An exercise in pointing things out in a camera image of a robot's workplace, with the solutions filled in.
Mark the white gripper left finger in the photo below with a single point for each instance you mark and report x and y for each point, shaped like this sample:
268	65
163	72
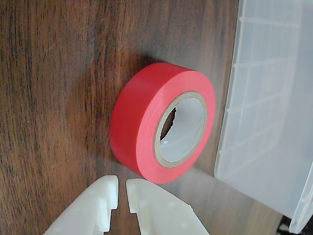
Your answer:
90	210

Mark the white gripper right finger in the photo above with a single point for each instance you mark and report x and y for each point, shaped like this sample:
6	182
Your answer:
161	213

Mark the red tape roll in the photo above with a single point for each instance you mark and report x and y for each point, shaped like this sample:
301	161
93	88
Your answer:
132	117

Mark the clear plastic storage box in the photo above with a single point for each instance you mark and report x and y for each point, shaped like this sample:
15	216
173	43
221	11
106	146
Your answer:
269	98

